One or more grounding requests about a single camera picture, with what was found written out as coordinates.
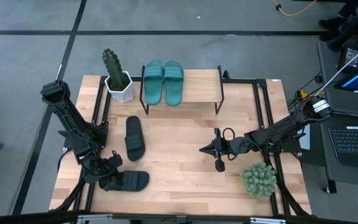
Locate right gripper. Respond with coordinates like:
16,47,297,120
199,127,233,173

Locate black rubber slide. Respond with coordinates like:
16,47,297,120
98,170,150,192
124,115,146,162

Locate green rubber slide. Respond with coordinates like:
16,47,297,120
143,60,166,106
163,60,185,107

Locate wooden shelf black metal legs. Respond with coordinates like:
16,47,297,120
139,65,225,115

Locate round green succulent plant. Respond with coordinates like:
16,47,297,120
240,162,278,200

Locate white hexagonal plant pot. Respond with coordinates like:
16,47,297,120
104,70,135,103

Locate green cactus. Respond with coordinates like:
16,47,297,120
102,48,129,91

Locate grey side table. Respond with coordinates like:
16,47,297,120
317,40,358,194

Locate black laptop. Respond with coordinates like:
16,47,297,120
328,126,358,171

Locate black power adapter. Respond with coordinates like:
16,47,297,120
337,43,358,71

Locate person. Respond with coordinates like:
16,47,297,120
318,0,358,52

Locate silver aluminium bracket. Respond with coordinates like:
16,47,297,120
78,214,113,224
250,217,287,224

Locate black camera mount frame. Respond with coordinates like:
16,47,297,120
0,210,358,224

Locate black aluminium table frame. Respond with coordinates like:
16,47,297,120
50,75,312,218

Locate yellow cable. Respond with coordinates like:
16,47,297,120
272,0,318,17

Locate white cable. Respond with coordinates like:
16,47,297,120
317,37,358,94

